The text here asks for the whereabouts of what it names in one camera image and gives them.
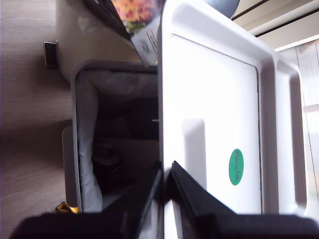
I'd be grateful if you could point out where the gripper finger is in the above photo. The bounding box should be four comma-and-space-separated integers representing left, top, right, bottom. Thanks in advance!
99, 164, 163, 220
170, 160, 237, 221

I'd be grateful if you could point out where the white recycling bin lid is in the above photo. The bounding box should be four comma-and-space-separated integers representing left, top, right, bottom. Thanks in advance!
156, 0, 308, 239

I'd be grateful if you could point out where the printed cardboard sleeve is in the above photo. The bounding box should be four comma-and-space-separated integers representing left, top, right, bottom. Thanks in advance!
82, 0, 164, 63

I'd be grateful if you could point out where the brown cardboard piece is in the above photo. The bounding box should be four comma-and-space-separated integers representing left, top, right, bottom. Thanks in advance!
124, 139, 160, 180

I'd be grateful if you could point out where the white recycling bin body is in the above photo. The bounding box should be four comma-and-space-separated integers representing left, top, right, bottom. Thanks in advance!
61, 59, 161, 215

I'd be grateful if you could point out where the white plastic bin liner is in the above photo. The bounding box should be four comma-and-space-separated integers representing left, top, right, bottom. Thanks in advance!
76, 71, 160, 212

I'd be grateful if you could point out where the round dark container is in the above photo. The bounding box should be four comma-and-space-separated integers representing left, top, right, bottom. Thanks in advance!
96, 146, 123, 167

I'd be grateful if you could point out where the green round sticker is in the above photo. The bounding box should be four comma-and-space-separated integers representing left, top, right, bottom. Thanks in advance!
228, 148, 245, 187

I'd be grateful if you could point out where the yellow cloth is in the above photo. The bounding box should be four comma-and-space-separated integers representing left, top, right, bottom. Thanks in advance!
56, 202, 80, 214

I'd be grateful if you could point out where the metal foot pedal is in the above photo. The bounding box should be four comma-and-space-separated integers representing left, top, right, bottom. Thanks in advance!
43, 40, 59, 70

